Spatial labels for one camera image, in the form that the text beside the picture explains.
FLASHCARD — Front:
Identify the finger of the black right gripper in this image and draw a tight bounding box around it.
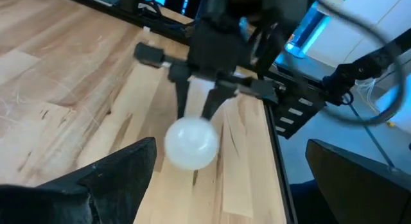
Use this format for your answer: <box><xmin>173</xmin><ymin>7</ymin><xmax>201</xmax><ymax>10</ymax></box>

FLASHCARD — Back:
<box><xmin>200</xmin><ymin>80</ymin><xmax>239</xmax><ymax>121</ymax></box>
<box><xmin>168</xmin><ymin>64</ymin><xmax>193</xmax><ymax>119</ymax></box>

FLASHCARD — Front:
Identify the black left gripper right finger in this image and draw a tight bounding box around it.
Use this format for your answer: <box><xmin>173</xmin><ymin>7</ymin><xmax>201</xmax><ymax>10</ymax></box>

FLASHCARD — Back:
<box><xmin>304</xmin><ymin>139</ymin><xmax>411</xmax><ymax>224</ymax></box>

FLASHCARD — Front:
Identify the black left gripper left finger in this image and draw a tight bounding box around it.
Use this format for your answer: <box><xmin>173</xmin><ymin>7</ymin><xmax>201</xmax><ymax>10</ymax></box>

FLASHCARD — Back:
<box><xmin>0</xmin><ymin>137</ymin><xmax>158</xmax><ymax>224</ymax></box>

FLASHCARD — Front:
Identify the white round lightbulb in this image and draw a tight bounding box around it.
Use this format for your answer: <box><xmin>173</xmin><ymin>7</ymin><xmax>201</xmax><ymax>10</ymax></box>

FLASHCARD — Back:
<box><xmin>163</xmin><ymin>116</ymin><xmax>221</xmax><ymax>171</ymax></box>

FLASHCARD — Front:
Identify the white cabinet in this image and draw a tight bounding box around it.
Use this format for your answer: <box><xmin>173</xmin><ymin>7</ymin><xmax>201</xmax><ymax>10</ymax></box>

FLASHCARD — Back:
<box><xmin>304</xmin><ymin>0</ymin><xmax>411</xmax><ymax>71</ymax></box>

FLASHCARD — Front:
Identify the thin blue cable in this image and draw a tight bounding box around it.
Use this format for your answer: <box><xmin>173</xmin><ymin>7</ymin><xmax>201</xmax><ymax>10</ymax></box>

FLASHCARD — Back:
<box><xmin>342</xmin><ymin>90</ymin><xmax>398</xmax><ymax>169</ymax></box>

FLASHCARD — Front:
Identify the gray looped cable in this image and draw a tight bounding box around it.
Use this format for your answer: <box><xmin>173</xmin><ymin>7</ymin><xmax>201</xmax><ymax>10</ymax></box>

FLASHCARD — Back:
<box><xmin>316</xmin><ymin>0</ymin><xmax>406</xmax><ymax>126</ymax></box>

